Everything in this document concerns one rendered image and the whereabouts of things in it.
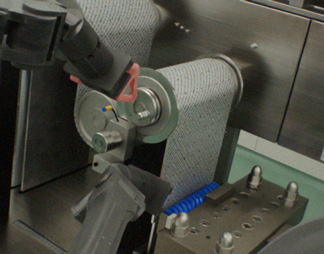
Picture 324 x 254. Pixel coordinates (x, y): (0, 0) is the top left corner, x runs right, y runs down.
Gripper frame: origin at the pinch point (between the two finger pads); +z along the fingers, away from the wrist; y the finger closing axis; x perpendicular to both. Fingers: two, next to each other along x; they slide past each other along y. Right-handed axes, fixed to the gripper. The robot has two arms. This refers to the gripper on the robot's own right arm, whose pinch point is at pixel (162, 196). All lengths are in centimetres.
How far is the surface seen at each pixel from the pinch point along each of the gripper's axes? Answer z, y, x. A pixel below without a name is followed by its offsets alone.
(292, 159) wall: 276, -55, 51
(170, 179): -0.4, 0.2, 3.9
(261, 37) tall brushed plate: 11.4, -0.5, 41.8
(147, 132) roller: -8.9, -4.4, 10.1
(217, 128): 9.8, 0.3, 18.4
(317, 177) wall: 279, -34, 46
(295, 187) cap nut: 25.5, 17.3, 14.8
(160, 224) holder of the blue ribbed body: 1.9, 1.7, -5.2
